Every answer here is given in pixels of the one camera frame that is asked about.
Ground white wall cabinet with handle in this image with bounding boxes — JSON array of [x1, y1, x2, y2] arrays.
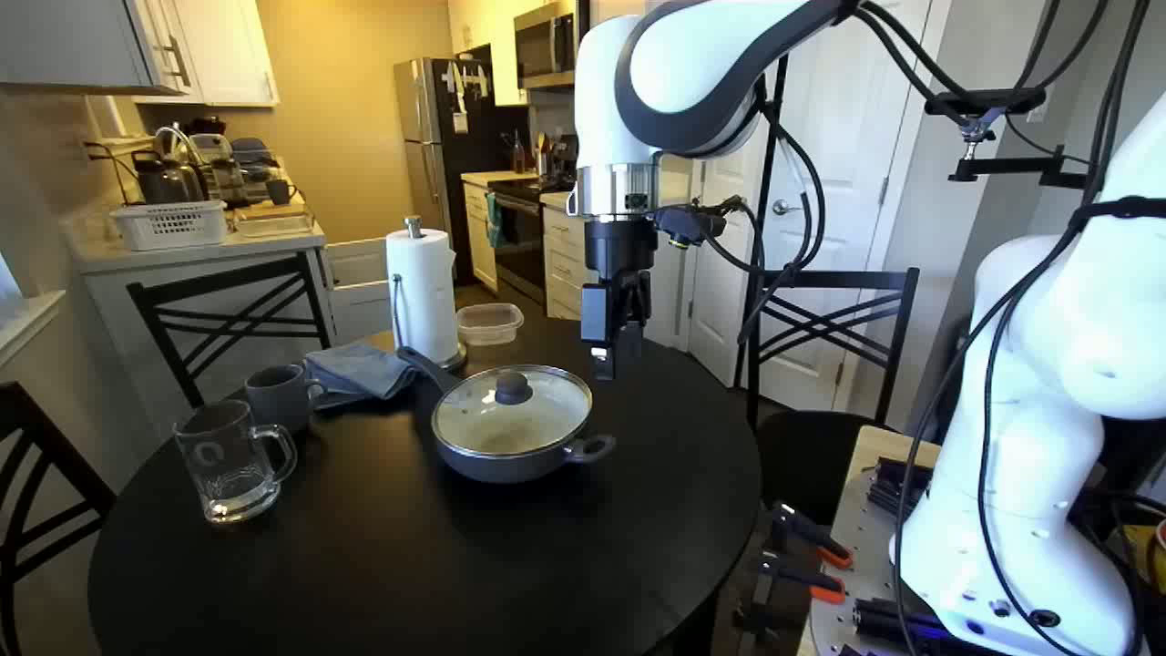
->
[[122, 0, 279, 113]]

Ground light wooden side table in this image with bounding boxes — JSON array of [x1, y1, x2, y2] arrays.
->
[[793, 424, 963, 656]]

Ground countertop kitchen appliances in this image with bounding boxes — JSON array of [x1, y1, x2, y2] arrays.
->
[[127, 117, 297, 212]]

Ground black refrigerator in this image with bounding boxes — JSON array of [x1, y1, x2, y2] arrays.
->
[[389, 45, 530, 293]]

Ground grey pot with white interior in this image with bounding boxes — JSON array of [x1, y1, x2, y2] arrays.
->
[[425, 366, 620, 490]]

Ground black kitchen stove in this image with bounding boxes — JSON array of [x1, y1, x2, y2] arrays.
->
[[489, 180, 549, 305]]

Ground grey ceramic mug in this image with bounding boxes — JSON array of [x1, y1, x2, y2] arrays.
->
[[240, 362, 329, 439]]

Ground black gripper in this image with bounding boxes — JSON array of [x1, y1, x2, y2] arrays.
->
[[574, 217, 660, 394]]

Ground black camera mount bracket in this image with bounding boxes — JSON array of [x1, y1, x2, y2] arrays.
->
[[920, 82, 1094, 192]]

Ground orange handled black clamp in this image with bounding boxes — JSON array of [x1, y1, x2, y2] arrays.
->
[[762, 501, 857, 571], [755, 547, 849, 613]]

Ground white paper towel roll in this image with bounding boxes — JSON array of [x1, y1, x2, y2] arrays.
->
[[382, 217, 473, 371]]

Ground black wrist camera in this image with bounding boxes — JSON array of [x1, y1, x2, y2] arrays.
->
[[654, 200, 727, 252]]

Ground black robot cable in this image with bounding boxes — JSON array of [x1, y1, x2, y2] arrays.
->
[[887, 0, 1155, 656]]

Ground clear glass mug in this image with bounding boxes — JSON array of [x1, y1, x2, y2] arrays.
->
[[172, 398, 302, 528]]

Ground white counter island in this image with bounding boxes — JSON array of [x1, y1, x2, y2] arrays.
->
[[59, 217, 336, 444]]

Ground black cross-back chair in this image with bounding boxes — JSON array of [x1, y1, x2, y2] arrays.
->
[[0, 379, 119, 656], [122, 249, 340, 411], [732, 264, 925, 528]]

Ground black electronics box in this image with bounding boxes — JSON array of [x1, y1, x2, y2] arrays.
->
[[862, 451, 948, 522]]

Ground white panel door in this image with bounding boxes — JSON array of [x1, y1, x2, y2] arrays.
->
[[672, 0, 955, 418]]

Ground glass pot lid with knob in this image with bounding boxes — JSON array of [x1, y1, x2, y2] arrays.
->
[[425, 362, 597, 463]]

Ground steel microwave oven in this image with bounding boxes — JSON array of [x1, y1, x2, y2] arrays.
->
[[508, 0, 595, 90]]

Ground blue folded cloth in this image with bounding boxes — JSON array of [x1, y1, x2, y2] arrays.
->
[[297, 338, 457, 411]]

